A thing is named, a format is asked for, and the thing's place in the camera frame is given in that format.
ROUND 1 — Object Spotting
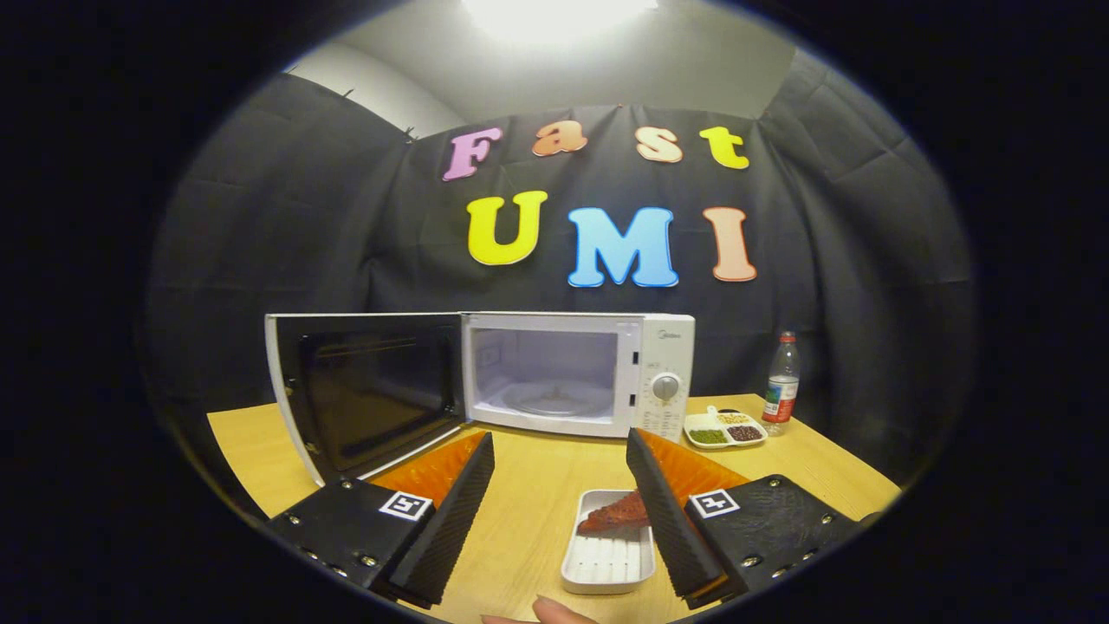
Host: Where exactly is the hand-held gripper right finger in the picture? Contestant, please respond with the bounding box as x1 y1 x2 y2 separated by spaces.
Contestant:
626 427 867 610

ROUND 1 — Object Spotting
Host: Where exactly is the ceiling light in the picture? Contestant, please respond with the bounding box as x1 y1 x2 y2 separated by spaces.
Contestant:
464 0 659 44

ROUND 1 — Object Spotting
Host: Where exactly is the white divided dish of beans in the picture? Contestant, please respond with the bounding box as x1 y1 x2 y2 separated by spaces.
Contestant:
684 406 769 450

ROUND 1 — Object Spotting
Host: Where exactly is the white toaster oven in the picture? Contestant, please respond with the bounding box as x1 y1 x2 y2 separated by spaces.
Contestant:
264 311 697 488

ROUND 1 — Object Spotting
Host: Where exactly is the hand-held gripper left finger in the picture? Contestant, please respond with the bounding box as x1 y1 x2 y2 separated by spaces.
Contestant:
264 431 496 609

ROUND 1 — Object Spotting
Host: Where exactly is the reddish-brown meat piece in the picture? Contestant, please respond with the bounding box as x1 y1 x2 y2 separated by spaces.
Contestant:
576 490 651 536

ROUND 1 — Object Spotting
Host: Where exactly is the small white ribbed tray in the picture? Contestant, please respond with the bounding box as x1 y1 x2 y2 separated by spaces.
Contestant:
560 489 657 595

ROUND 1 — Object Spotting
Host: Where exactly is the clear plastic water bottle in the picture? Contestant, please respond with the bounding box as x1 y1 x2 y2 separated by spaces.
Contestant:
762 331 801 437

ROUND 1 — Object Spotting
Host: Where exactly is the black backdrop cloth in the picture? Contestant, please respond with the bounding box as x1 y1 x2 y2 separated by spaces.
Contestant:
143 48 976 486

